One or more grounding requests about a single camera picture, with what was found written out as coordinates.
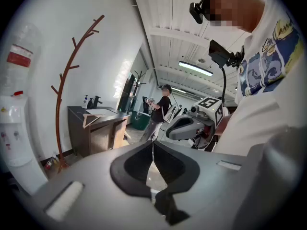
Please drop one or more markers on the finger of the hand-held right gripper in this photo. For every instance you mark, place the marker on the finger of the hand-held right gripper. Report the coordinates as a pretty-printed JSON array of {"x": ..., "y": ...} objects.
[{"x": 177, "y": 134}]

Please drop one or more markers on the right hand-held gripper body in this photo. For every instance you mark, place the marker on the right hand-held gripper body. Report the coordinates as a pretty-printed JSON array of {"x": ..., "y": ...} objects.
[{"x": 208, "y": 104}]

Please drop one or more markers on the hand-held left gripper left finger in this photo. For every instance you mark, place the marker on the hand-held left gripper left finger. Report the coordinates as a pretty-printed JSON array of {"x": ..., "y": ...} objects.
[{"x": 120, "y": 174}]

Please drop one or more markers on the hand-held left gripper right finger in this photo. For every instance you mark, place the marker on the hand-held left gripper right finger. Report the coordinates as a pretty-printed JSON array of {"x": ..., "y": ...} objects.
[{"x": 189, "y": 174}]

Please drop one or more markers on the wooden hanger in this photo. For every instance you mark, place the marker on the wooden hanger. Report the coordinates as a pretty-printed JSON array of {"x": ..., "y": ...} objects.
[{"x": 89, "y": 119}]

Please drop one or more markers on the brown branch coat rack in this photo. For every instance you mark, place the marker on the brown branch coat rack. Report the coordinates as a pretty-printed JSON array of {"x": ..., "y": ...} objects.
[{"x": 62, "y": 80}]

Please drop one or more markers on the person's right forearm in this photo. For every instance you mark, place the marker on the person's right forearm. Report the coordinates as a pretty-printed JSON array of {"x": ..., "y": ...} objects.
[{"x": 223, "y": 124}]

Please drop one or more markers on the long ceiling light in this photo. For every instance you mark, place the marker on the long ceiling light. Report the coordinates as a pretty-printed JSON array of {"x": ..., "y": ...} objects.
[{"x": 195, "y": 68}]

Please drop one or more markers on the green bin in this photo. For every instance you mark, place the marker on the green bin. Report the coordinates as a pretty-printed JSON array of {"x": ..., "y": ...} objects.
[{"x": 140, "y": 122}]

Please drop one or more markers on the dark vanity cabinet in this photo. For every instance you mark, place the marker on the dark vanity cabinet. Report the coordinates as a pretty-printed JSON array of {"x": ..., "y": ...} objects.
[{"x": 100, "y": 135}]

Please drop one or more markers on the person's white printed shirt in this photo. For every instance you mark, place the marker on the person's white printed shirt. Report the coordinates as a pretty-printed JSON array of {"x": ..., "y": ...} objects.
[{"x": 259, "y": 109}]

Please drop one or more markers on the black coat stand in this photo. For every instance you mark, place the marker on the black coat stand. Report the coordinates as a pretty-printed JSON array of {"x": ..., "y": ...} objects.
[{"x": 137, "y": 87}]

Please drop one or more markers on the white sink basin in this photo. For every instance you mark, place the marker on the white sink basin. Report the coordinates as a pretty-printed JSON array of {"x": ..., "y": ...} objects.
[{"x": 100, "y": 111}]

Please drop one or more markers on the dark framed glass partition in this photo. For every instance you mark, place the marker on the dark framed glass partition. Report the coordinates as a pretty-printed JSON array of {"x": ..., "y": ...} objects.
[{"x": 126, "y": 92}]

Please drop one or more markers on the black faucet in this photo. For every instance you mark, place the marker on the black faucet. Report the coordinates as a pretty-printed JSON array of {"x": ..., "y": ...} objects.
[{"x": 97, "y": 101}]

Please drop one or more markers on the black pump bottle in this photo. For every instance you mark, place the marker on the black pump bottle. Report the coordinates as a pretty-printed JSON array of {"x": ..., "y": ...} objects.
[{"x": 90, "y": 103}]

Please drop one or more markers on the white soap pump bottle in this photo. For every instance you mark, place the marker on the white soap pump bottle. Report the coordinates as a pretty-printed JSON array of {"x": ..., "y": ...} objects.
[{"x": 85, "y": 103}]

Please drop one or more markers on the person's head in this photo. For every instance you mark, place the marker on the person's head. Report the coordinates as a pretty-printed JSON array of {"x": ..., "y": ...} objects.
[{"x": 237, "y": 3}]

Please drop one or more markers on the white water dispenser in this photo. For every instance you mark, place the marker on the white water dispenser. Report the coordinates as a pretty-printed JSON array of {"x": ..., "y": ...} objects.
[{"x": 16, "y": 140}]

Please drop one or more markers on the clear water jug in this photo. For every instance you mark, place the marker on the clear water jug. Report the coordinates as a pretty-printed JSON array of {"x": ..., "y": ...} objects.
[{"x": 19, "y": 56}]

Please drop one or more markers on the black head-worn camera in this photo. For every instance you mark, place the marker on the black head-worn camera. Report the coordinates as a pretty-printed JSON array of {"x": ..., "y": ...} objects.
[{"x": 197, "y": 11}]

